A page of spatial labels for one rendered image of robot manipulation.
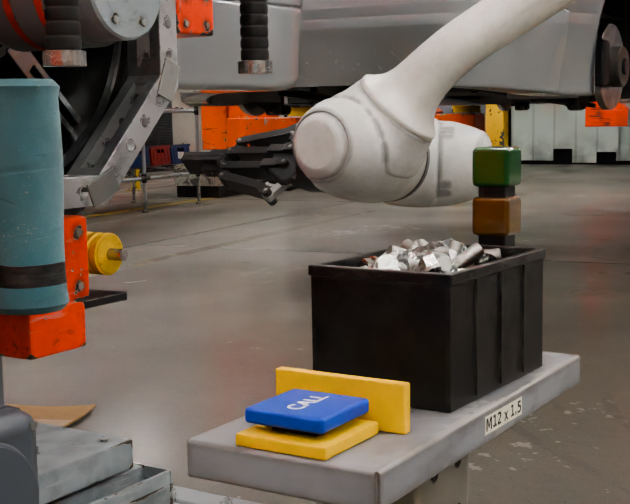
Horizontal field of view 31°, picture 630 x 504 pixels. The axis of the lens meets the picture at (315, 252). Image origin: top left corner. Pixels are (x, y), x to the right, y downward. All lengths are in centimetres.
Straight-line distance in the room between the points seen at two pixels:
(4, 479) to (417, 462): 46
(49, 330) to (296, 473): 69
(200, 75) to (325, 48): 199
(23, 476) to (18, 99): 40
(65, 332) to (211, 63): 67
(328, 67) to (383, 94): 274
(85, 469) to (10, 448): 49
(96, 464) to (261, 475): 82
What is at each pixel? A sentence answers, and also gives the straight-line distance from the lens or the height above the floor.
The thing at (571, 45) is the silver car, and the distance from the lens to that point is 390.
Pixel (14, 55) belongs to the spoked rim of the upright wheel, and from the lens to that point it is 157.
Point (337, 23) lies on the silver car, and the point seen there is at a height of 100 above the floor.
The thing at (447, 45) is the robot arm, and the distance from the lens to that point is 120.
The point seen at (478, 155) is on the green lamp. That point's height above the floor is 65.
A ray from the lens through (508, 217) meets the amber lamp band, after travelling 114.
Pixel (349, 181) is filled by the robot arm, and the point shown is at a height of 63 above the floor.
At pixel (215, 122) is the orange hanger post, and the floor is 66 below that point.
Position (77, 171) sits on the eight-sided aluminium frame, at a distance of 155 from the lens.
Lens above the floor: 70
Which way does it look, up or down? 7 degrees down
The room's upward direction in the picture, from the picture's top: 1 degrees counter-clockwise
